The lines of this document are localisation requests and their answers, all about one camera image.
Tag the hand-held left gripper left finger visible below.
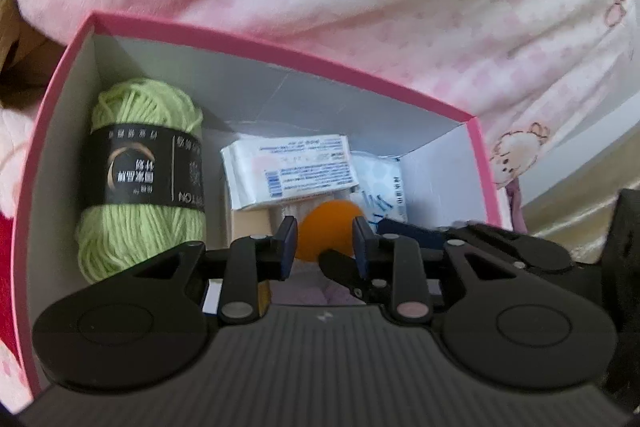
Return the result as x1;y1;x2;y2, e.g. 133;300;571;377
75;216;300;326

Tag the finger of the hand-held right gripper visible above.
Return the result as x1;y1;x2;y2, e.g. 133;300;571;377
374;219;574;272
319;250;390;304

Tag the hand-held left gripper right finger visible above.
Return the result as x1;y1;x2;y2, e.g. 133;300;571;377
352;216;541;324

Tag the orange makeup sponge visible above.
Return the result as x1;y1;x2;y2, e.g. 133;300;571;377
297;201;366;263

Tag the beige foundation bottle gold cap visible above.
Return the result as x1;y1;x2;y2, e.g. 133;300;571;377
230;202;282;244

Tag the blue wet wipes pack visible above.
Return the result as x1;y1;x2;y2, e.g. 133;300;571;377
347;150;408;228

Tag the small white packet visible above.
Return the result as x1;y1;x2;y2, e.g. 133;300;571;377
220;134;361;211

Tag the green yarn skein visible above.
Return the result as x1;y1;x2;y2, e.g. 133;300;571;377
75;77;207;285

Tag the pink cardboard box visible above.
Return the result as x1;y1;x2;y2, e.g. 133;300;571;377
11;10;503;400

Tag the gold curtain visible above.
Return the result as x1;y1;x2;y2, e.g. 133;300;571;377
520;147;640;268

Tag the purple frilled bedsheet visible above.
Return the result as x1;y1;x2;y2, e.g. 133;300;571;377
504;179;527;234

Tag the brown pillow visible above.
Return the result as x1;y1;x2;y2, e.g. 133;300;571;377
0;0;67;108

